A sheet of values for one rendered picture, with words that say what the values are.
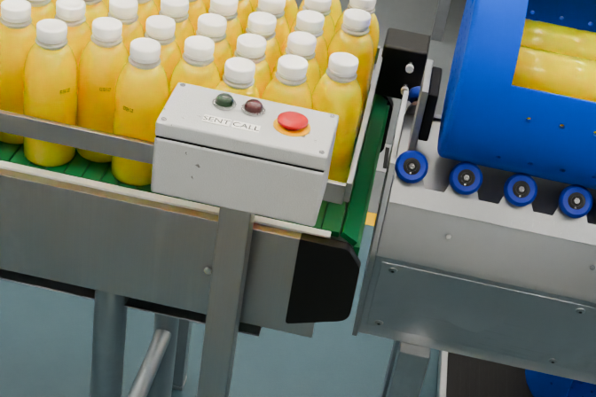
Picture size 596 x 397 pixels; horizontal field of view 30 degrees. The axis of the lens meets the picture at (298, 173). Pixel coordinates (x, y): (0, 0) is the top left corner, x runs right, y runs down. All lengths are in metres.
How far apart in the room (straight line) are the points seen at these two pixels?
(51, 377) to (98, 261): 0.97
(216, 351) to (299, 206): 0.29
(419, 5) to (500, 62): 2.98
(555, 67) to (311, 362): 1.30
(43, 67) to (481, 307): 0.70
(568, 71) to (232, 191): 0.47
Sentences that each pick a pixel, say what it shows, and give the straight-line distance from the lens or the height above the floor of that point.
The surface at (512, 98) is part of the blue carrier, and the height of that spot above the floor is 1.11.
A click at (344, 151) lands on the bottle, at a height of 0.97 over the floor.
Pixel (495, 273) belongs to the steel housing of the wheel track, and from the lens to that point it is 1.57.
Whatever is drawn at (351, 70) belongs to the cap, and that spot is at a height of 1.09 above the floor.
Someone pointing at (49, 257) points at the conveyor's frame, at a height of 0.77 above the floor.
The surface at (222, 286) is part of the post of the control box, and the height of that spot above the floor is 0.86.
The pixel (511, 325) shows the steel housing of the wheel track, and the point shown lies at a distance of 1.67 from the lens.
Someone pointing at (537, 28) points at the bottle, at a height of 1.13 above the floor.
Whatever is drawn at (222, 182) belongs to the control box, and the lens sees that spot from 1.29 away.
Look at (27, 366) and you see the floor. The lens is 2.54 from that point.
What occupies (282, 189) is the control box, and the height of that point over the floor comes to 1.04.
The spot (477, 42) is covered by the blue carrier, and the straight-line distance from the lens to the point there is 1.41.
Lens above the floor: 1.77
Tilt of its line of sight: 33 degrees down
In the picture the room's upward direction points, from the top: 9 degrees clockwise
